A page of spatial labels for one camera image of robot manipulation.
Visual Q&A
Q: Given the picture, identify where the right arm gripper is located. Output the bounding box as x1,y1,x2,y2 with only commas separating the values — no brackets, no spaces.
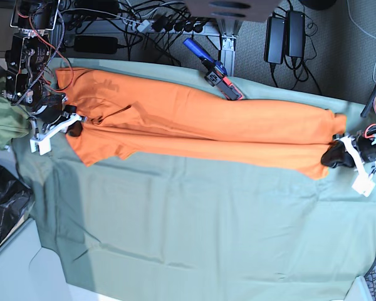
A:
28,93,87,140

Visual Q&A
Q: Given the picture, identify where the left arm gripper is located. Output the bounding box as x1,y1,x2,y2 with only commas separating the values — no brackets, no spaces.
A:
321,124,376,176

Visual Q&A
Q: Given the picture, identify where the orange T-shirt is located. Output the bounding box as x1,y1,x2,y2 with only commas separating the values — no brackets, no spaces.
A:
56,68,347,179

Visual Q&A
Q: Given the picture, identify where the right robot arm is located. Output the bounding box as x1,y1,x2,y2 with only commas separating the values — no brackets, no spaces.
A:
3,1,86,141

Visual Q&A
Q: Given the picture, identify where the olive green garment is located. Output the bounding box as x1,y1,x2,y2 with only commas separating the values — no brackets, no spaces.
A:
0,77,30,150

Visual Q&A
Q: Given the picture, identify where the black plastic bag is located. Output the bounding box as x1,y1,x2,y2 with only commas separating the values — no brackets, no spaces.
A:
0,166,33,244

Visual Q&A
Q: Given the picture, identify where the black power brick pair left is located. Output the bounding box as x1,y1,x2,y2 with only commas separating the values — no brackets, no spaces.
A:
264,16,285,65

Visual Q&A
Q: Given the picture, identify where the black power brick pair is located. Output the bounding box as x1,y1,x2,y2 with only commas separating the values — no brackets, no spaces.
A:
285,10,306,58
264,16,285,65

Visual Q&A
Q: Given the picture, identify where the black power brick pair right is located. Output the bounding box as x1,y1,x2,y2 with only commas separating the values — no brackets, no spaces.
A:
285,10,306,58

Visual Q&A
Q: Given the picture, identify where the blue clamp at centre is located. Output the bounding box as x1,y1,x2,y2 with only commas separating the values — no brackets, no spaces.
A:
183,38,244,101

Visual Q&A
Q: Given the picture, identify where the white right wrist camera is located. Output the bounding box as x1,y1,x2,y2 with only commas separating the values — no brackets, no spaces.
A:
29,137,51,156

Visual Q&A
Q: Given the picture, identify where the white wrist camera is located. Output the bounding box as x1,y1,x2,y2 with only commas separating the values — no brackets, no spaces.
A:
29,137,51,156
352,176,376,197

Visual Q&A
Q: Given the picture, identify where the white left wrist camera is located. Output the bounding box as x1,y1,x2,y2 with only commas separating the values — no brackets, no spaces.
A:
352,176,376,197

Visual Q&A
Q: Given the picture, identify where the white cable on carpet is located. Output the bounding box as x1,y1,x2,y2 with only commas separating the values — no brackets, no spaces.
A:
346,0,376,76

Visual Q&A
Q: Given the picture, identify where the aluminium frame post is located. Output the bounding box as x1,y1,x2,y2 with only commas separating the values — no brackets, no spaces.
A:
217,18,242,76

